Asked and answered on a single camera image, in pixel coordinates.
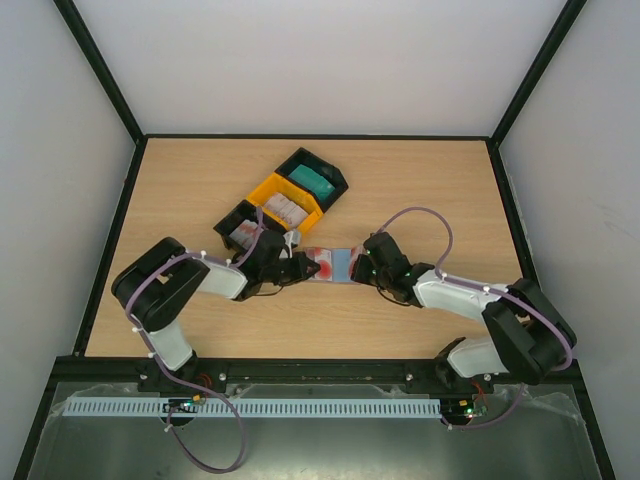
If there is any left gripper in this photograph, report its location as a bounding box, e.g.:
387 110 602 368
262 252 321 287

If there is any white pink card stack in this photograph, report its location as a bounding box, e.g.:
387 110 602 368
263 192 308 229

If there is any black bin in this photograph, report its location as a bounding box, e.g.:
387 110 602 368
275 147 349 213
214 200 267 254

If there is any yellow bin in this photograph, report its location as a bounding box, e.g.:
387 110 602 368
246 173 324 233

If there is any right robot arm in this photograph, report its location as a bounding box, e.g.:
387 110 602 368
351 231 577 392

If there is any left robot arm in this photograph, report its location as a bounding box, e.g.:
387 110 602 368
111 227 321 372

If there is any red white card stack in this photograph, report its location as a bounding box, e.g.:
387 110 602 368
229 219 263 250

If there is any teal card stack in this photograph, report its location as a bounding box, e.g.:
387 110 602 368
289 164 335 202

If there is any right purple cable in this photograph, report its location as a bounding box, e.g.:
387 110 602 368
377 206 574 432

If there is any purple cable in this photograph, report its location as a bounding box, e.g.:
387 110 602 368
377 206 574 432
124 205 265 472

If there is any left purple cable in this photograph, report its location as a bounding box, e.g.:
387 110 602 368
124 205 265 472

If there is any grey slotted cable duct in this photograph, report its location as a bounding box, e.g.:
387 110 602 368
62 397 441 419

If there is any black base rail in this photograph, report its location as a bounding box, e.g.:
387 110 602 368
49 353 581 393

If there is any black enclosure frame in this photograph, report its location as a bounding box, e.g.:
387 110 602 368
14 1 585 479

